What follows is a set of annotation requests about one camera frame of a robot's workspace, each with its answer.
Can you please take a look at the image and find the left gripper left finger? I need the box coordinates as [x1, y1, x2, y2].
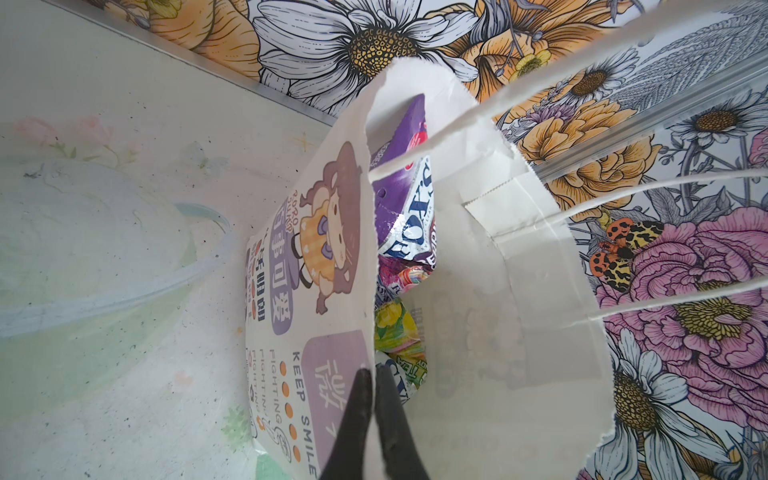
[320, 368, 373, 480]

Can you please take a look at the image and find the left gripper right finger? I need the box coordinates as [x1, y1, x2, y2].
[374, 366, 429, 480]

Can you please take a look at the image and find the white paper bag with print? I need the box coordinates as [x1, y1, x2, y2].
[244, 0, 768, 480]

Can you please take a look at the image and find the purple snack packet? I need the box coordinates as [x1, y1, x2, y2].
[371, 95, 437, 297]

